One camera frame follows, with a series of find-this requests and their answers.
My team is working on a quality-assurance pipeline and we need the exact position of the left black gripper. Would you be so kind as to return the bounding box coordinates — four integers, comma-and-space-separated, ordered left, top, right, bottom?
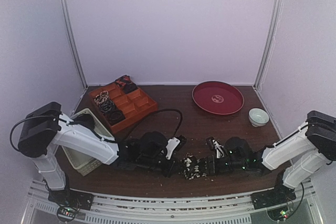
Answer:
139, 154, 186, 179

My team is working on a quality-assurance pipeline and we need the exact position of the black white floral tie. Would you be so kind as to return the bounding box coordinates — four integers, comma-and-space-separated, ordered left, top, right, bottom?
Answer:
181, 154, 207, 180

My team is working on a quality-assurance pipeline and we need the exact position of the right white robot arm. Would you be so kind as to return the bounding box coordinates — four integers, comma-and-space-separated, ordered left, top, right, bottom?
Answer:
199, 111, 335, 204

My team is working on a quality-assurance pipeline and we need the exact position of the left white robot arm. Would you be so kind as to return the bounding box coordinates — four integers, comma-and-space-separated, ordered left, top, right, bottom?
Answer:
10, 102, 185, 205

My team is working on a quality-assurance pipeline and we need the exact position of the small celadon bowl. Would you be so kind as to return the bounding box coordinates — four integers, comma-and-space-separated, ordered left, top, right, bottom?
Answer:
248, 108, 269, 127

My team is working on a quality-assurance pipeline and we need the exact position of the red round plate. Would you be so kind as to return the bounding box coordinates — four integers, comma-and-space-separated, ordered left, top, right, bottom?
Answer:
192, 81, 245, 115

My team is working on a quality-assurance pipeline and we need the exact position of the orange compartment tray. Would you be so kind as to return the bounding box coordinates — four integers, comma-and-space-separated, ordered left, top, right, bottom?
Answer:
88, 82, 158, 134

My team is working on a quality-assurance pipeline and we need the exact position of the dark rolled tie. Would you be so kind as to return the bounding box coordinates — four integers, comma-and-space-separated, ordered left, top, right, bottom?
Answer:
105, 110, 125, 125

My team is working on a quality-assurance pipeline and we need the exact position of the pale green perforated basket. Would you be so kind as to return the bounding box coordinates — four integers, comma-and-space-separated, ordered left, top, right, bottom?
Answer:
61, 108, 113, 176

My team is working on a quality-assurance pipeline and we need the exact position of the black white rolled tie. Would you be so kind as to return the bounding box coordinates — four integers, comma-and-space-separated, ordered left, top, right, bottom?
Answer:
99, 100, 116, 113

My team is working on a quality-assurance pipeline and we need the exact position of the black tie in basket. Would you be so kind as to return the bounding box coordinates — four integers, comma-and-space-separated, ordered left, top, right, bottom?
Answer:
74, 113, 95, 130

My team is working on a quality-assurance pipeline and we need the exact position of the beige patterned rolled tie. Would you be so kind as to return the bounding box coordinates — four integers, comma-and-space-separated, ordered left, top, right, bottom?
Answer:
94, 91, 110, 105

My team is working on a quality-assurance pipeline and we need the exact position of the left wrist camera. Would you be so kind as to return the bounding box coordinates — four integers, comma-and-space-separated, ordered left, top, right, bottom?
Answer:
164, 135, 187, 160

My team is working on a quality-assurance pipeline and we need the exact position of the front aluminium rail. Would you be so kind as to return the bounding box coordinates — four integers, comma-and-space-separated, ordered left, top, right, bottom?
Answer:
26, 191, 316, 224

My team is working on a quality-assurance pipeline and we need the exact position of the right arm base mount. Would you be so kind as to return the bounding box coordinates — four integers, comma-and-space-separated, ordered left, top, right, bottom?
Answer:
251, 170, 296, 221

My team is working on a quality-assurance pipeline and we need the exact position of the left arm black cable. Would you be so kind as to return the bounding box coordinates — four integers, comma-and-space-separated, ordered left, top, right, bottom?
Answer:
9, 108, 184, 154

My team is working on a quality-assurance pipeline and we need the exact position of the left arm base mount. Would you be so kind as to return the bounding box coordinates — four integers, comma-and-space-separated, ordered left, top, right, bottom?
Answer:
45, 177, 94, 223

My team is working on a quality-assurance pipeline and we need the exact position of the right aluminium frame post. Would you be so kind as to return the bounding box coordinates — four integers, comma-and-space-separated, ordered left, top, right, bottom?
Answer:
254, 0, 283, 91

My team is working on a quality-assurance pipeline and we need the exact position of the aluminium frame post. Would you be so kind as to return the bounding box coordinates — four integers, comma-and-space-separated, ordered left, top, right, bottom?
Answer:
60, 0, 88, 89
254, 0, 283, 91

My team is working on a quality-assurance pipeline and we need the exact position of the left aluminium frame post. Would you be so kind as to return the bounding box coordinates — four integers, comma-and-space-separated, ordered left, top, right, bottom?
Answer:
60, 0, 88, 89

